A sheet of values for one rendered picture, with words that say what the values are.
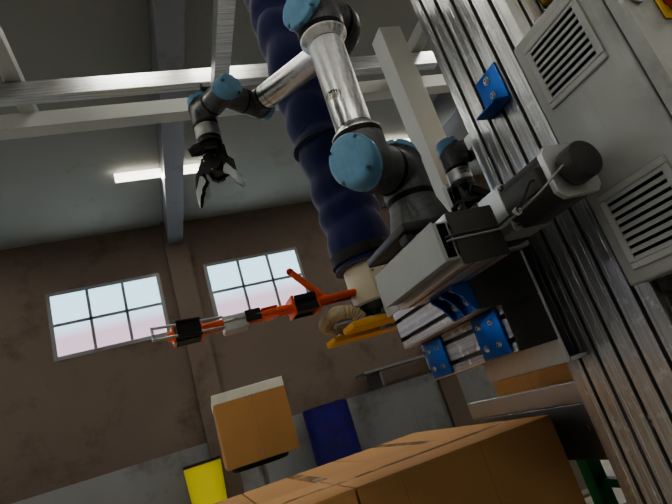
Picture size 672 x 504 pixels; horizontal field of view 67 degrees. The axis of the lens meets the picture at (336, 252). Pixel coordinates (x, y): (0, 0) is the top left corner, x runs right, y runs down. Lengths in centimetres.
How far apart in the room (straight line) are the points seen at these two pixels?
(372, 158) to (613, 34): 47
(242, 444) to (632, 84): 257
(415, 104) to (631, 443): 266
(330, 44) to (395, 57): 235
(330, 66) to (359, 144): 23
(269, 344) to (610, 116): 668
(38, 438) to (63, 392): 56
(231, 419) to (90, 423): 433
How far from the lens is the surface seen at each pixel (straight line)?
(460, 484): 147
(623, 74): 90
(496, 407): 195
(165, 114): 409
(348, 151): 110
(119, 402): 717
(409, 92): 346
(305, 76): 152
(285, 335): 739
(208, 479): 653
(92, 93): 383
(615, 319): 102
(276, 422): 301
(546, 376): 174
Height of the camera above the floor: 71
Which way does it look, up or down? 17 degrees up
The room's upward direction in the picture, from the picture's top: 18 degrees counter-clockwise
